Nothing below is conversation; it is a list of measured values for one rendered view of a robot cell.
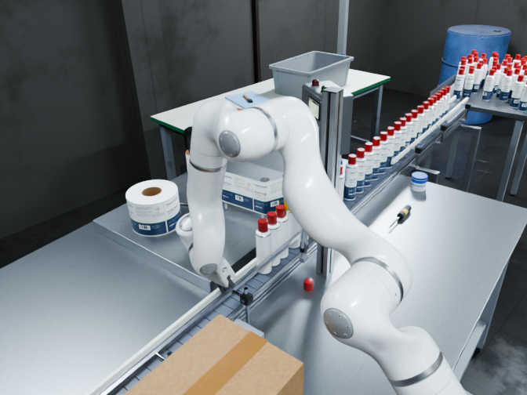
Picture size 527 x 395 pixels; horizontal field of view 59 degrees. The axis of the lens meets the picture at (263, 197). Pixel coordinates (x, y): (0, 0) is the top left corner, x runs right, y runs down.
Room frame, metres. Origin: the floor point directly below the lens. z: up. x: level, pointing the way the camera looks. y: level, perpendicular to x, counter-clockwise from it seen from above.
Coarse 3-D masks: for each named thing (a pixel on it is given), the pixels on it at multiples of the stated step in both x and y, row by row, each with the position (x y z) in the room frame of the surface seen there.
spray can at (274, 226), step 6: (270, 216) 1.29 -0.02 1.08; (276, 216) 1.30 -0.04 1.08; (270, 222) 1.29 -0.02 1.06; (276, 222) 1.30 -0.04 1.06; (270, 228) 1.28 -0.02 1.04; (276, 228) 1.28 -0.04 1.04; (276, 234) 1.28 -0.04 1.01; (276, 240) 1.28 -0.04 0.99; (276, 246) 1.28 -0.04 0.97; (276, 258) 1.28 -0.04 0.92; (276, 264) 1.28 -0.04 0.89
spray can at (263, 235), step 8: (264, 224) 1.25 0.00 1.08; (256, 232) 1.26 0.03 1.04; (264, 232) 1.25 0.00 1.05; (256, 240) 1.25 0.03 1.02; (264, 240) 1.24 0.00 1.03; (256, 248) 1.25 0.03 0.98; (264, 248) 1.24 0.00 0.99; (256, 256) 1.25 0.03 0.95; (264, 256) 1.24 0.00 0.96; (264, 272) 1.24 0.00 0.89
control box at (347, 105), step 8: (304, 88) 1.43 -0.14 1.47; (312, 88) 1.40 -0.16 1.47; (320, 88) 1.40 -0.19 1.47; (304, 96) 1.42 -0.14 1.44; (312, 96) 1.36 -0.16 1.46; (320, 96) 1.32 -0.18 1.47; (344, 96) 1.31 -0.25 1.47; (352, 96) 1.32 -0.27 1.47; (320, 104) 1.31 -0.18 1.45; (344, 104) 1.31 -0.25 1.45; (352, 104) 1.32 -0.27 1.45; (320, 112) 1.31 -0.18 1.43; (344, 112) 1.31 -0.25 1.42; (320, 120) 1.30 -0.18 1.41; (344, 120) 1.31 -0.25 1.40; (320, 128) 1.30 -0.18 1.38; (344, 128) 1.31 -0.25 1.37; (320, 136) 1.30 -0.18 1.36; (344, 136) 1.31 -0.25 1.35; (320, 144) 1.30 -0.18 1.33; (344, 144) 1.31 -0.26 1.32; (320, 152) 1.30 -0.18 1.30; (344, 152) 1.32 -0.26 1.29
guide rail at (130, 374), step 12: (288, 240) 1.32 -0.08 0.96; (276, 252) 1.25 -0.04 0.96; (264, 264) 1.20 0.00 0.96; (252, 276) 1.15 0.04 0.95; (216, 300) 1.03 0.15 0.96; (204, 312) 0.98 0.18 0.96; (192, 324) 0.94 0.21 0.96; (180, 336) 0.91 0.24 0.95; (144, 360) 0.82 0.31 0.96; (132, 372) 0.78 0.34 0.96; (120, 384) 0.75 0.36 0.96
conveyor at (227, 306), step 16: (384, 176) 1.93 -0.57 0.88; (368, 192) 1.79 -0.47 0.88; (288, 256) 1.34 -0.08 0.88; (272, 272) 1.25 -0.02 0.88; (240, 288) 1.17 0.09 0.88; (256, 288) 1.17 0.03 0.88; (224, 304) 1.10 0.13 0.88; (240, 304) 1.10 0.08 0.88; (208, 320) 1.03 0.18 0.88; (192, 336) 0.97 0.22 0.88; (144, 368) 0.86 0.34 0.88; (112, 384) 0.81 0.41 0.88; (128, 384) 0.81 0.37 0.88
